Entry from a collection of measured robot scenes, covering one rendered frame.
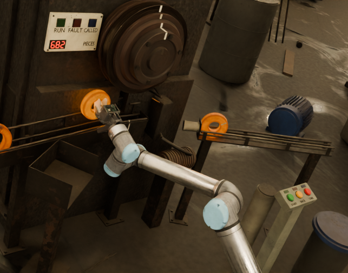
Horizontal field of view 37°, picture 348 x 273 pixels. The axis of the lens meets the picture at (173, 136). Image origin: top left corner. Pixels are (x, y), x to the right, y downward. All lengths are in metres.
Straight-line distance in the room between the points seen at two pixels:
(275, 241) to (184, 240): 0.56
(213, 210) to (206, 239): 1.10
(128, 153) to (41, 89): 0.51
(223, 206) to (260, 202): 0.78
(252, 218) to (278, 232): 0.17
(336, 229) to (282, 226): 0.33
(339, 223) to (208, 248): 0.78
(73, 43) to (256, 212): 1.36
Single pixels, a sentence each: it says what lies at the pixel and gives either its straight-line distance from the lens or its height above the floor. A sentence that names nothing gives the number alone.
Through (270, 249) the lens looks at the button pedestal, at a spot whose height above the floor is 0.23.
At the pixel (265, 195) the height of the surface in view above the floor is 0.51.
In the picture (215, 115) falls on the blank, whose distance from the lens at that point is 2.89.
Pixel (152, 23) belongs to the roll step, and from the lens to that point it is 2.42.
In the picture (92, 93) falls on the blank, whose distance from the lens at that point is 2.53.
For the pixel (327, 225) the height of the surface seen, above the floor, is 0.43.
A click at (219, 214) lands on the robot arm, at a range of 2.16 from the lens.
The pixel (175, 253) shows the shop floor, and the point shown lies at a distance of 3.08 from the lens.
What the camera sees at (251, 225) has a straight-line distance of 3.02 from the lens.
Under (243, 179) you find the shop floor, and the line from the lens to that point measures 3.93.
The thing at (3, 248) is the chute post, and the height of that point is 0.01.
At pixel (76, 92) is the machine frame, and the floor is 0.85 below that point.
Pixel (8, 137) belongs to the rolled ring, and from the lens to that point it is 2.42.
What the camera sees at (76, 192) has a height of 0.60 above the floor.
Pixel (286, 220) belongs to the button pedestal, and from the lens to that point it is 2.89.
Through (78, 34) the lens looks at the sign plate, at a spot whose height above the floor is 1.14.
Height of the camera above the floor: 2.06
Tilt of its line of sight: 30 degrees down
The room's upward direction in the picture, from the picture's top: 18 degrees clockwise
